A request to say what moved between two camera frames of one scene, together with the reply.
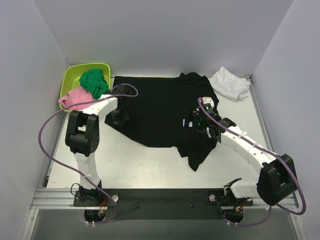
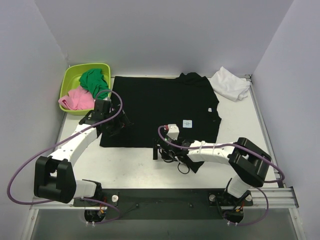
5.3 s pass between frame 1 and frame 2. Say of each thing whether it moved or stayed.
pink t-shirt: stayed
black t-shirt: moved
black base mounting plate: stayed
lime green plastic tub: stayed
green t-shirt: stayed
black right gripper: moved
